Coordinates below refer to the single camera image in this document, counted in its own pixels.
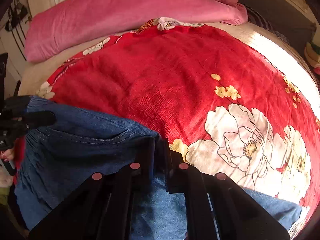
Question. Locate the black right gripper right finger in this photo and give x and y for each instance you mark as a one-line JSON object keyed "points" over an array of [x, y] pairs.
{"points": [[180, 177]]}

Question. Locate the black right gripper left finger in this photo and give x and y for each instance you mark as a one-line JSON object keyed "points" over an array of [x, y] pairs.
{"points": [[138, 175]]}

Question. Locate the blue denim pants lace hem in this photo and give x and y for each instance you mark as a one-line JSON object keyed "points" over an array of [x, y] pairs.
{"points": [[69, 188]]}

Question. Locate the left hand red nails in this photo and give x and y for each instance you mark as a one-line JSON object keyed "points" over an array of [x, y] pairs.
{"points": [[7, 155]]}

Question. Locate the red floral blanket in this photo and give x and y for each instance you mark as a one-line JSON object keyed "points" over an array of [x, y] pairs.
{"points": [[228, 100]]}

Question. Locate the stack of folded clothes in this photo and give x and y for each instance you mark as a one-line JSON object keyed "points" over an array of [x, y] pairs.
{"points": [[312, 57]]}

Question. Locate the dark headboard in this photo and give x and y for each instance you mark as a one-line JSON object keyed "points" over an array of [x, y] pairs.
{"points": [[285, 19]]}

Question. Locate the cream wardrobe with black handles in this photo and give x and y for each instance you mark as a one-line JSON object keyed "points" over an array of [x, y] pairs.
{"points": [[13, 42]]}

